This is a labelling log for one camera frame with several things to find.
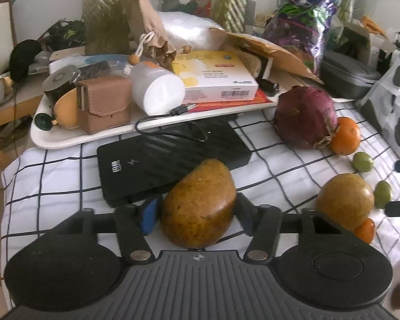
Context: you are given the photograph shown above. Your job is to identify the brown leather case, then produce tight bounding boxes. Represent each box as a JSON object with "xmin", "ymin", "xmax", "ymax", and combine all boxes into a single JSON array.
[{"xmin": 75, "ymin": 75, "xmax": 133, "ymax": 134}]

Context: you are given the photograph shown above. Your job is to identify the black white checked cloth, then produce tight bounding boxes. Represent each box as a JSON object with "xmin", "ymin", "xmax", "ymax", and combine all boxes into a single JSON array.
[{"xmin": 2, "ymin": 102, "xmax": 400, "ymax": 310}]

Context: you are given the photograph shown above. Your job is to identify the kraft paper envelope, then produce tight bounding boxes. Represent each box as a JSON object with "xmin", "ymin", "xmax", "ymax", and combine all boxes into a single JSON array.
[{"xmin": 208, "ymin": 27, "xmax": 324, "ymax": 84}]

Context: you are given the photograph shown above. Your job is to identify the small black device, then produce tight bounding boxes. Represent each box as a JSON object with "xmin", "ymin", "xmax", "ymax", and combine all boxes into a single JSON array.
[{"xmin": 260, "ymin": 79, "xmax": 281, "ymax": 94}]

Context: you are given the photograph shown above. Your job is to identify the grey hard case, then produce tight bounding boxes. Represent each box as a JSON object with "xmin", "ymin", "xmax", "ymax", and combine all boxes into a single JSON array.
[{"xmin": 320, "ymin": 50, "xmax": 382, "ymax": 100}]

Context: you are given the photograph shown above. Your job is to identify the large yellow-brown mango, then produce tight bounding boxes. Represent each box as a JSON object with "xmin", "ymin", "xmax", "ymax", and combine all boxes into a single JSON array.
[{"xmin": 160, "ymin": 158, "xmax": 237, "ymax": 250}]

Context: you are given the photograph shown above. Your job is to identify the dark green knob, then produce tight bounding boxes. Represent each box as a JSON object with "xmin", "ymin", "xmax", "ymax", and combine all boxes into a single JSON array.
[{"xmin": 34, "ymin": 113, "xmax": 55, "ymax": 130}]

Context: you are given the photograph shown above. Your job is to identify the clear bag of dark bits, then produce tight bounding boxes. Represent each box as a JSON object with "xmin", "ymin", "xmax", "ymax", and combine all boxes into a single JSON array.
[{"xmin": 77, "ymin": 55, "xmax": 134, "ymax": 81}]

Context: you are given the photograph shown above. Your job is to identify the red booklet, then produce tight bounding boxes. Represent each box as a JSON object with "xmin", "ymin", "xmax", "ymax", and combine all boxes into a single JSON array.
[{"xmin": 183, "ymin": 88, "xmax": 277, "ymax": 111}]

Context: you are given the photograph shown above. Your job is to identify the small green fruit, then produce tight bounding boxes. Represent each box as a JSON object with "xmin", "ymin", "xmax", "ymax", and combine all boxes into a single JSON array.
[
  {"xmin": 353, "ymin": 151, "xmax": 374, "ymax": 173},
  {"xmin": 373, "ymin": 180, "xmax": 393, "ymax": 209}
]

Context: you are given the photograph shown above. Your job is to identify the red onion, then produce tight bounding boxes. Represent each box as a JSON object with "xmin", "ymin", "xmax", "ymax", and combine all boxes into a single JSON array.
[{"xmin": 274, "ymin": 86, "xmax": 339, "ymax": 150}]

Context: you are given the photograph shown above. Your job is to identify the cow print cloth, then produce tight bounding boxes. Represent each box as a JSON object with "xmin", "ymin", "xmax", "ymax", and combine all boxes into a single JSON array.
[{"xmin": 357, "ymin": 31, "xmax": 400, "ymax": 161}]

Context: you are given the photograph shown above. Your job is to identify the black usb cable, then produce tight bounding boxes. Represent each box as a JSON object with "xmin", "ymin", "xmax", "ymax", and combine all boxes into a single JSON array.
[{"xmin": 135, "ymin": 102, "xmax": 209, "ymax": 144}]

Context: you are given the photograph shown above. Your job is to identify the yellow wooden gourd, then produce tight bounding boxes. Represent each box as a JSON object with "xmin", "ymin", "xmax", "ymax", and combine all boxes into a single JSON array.
[{"xmin": 53, "ymin": 88, "xmax": 81, "ymax": 130}]

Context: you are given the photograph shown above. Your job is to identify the black fuzzy object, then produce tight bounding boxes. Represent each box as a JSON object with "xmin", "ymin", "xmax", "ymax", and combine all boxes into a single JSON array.
[{"xmin": 9, "ymin": 39, "xmax": 42, "ymax": 83}]

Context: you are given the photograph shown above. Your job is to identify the orange snack pieces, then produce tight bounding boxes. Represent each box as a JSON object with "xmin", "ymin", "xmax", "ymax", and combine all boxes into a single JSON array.
[{"xmin": 362, "ymin": 16, "xmax": 387, "ymax": 37}]

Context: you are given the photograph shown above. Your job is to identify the wooden side table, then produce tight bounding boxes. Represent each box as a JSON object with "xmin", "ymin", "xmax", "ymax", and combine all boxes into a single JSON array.
[{"xmin": 0, "ymin": 73, "xmax": 52, "ymax": 174}]

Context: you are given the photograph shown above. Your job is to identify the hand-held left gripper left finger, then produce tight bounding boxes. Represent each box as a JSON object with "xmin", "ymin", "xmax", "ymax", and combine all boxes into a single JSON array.
[{"xmin": 53, "ymin": 196, "xmax": 163, "ymax": 263}]

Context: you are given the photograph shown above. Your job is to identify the white plastic bag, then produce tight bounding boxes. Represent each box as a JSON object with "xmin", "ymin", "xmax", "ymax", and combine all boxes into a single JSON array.
[{"xmin": 157, "ymin": 11, "xmax": 225, "ymax": 52}]

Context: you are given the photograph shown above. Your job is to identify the white plastic jar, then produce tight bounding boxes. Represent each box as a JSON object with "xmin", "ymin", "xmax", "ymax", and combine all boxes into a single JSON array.
[{"xmin": 131, "ymin": 63, "xmax": 186, "ymax": 116}]

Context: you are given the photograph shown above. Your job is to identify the dark green houseplant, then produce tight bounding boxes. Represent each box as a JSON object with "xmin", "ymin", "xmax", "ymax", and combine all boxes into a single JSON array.
[{"xmin": 40, "ymin": 20, "xmax": 86, "ymax": 52}]

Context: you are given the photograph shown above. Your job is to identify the open cardboard box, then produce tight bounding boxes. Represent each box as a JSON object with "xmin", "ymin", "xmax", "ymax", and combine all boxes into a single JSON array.
[{"xmin": 335, "ymin": 23, "xmax": 395, "ymax": 61}]

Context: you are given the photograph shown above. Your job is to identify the brown cloth drawstring bag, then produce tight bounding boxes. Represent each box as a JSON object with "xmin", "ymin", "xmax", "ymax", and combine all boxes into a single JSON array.
[{"xmin": 115, "ymin": 0, "xmax": 177, "ymax": 62}]

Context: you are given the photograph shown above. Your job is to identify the purple foil snack bag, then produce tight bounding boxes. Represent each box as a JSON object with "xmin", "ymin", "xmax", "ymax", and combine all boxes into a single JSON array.
[{"xmin": 263, "ymin": 0, "xmax": 337, "ymax": 75}]

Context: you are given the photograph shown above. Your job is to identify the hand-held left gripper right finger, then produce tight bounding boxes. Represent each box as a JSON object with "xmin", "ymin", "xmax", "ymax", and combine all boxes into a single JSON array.
[{"xmin": 235, "ymin": 193, "xmax": 350, "ymax": 263}]

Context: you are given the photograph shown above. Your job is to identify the small orange kumquat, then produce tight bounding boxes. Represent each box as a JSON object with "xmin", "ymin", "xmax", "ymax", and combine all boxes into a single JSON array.
[{"xmin": 353, "ymin": 218, "xmax": 376, "ymax": 244}]

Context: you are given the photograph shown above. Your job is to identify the orange tangerine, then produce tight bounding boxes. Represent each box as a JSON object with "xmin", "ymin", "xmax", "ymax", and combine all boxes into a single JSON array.
[{"xmin": 329, "ymin": 117, "xmax": 361, "ymax": 157}]

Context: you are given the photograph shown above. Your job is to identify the black power bank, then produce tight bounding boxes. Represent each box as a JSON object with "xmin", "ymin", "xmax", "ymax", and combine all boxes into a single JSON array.
[{"xmin": 97, "ymin": 120, "xmax": 253, "ymax": 208}]

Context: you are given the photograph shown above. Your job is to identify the yellow and white box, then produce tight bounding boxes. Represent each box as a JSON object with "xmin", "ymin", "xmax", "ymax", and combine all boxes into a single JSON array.
[{"xmin": 170, "ymin": 50, "xmax": 259, "ymax": 104}]

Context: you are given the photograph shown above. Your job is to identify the grey metal disc roll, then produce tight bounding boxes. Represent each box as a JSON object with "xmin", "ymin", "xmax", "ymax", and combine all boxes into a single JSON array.
[{"xmin": 42, "ymin": 66, "xmax": 79, "ymax": 102}]

